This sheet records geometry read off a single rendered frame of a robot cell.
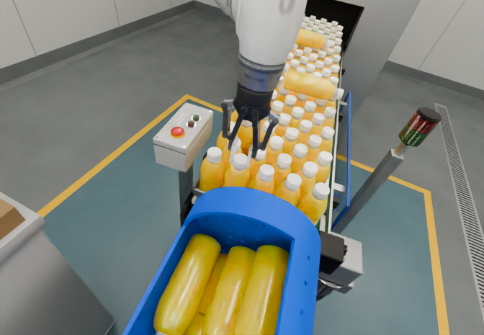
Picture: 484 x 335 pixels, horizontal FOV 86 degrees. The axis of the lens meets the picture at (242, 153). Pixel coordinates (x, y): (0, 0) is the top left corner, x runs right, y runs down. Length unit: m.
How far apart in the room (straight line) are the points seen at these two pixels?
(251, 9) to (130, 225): 1.63
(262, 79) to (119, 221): 1.58
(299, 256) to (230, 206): 0.14
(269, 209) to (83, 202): 1.73
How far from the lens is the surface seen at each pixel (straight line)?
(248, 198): 0.46
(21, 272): 0.90
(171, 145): 0.73
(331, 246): 0.75
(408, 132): 0.89
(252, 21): 0.45
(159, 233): 1.82
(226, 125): 0.60
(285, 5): 0.44
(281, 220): 0.45
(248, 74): 0.49
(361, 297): 1.93
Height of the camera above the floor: 1.60
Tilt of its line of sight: 44 degrees down
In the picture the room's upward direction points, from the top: 12 degrees clockwise
